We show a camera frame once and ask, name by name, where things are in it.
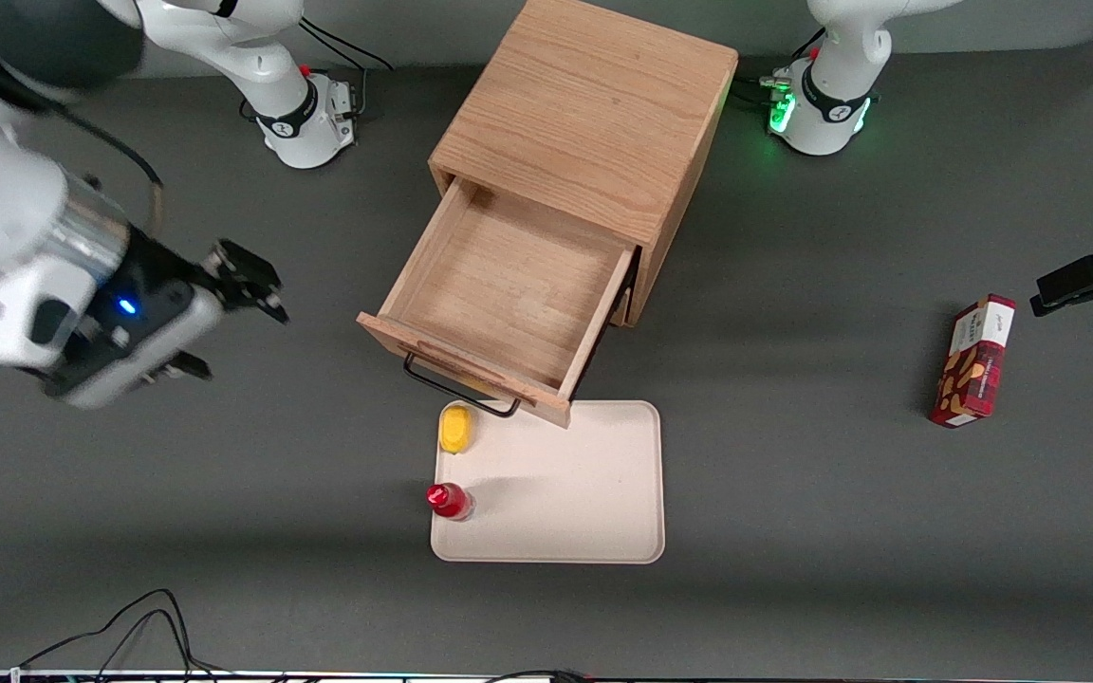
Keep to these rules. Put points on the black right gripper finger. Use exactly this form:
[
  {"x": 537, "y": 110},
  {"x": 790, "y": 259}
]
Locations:
[
  {"x": 178, "y": 365},
  {"x": 252, "y": 280}
]

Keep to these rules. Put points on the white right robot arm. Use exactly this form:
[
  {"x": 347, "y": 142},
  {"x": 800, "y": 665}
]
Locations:
[{"x": 6, "y": 190}]

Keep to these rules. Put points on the wooden drawer with notched front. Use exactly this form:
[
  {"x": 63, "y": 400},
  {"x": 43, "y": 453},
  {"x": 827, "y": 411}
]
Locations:
[{"x": 509, "y": 285}]

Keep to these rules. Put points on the red snack carton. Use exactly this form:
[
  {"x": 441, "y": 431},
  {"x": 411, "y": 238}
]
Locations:
[{"x": 973, "y": 365}]

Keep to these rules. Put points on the black clamp mount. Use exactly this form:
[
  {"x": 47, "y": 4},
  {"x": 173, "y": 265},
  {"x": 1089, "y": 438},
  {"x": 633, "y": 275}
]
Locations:
[{"x": 1087, "y": 280}]

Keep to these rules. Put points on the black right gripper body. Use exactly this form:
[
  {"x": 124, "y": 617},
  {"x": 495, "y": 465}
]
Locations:
[{"x": 159, "y": 269}]

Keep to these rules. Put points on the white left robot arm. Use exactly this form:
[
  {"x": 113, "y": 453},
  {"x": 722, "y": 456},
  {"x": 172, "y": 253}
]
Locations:
[{"x": 850, "y": 38}]

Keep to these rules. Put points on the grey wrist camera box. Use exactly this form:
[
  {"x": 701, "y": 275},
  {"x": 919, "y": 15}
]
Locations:
[{"x": 148, "y": 346}]

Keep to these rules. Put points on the wooden drawer cabinet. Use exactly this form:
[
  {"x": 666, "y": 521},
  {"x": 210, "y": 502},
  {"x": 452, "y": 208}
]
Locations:
[{"x": 584, "y": 104}]

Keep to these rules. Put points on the yellow mustard bottle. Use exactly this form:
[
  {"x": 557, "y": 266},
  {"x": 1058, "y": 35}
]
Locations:
[{"x": 456, "y": 429}]

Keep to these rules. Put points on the red bottle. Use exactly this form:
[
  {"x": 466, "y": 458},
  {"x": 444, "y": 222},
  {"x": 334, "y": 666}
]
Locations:
[{"x": 450, "y": 501}]

